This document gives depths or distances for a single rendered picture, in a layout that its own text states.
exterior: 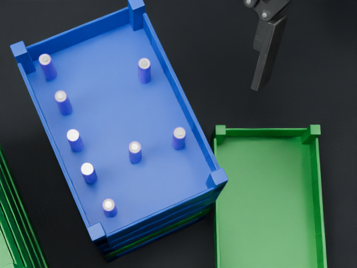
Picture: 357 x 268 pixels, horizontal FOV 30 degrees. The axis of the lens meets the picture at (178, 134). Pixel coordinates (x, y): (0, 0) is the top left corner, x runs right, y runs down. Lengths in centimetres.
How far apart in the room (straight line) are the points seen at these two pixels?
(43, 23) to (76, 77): 41
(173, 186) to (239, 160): 37
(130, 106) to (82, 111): 7
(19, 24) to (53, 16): 7
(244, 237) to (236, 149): 17
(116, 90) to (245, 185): 41
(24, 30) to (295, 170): 62
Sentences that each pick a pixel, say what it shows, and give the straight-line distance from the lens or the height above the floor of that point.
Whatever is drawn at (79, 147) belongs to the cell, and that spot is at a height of 35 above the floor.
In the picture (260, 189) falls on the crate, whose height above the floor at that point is 0.
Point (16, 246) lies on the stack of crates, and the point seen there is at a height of 29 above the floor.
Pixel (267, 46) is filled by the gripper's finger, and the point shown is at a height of 72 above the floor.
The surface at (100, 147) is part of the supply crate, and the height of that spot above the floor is 32.
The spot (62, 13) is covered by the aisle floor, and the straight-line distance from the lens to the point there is 143.
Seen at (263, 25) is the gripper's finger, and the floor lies 72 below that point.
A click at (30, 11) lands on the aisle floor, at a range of 144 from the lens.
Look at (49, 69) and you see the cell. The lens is 99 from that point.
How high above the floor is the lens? 128
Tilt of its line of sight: 75 degrees down
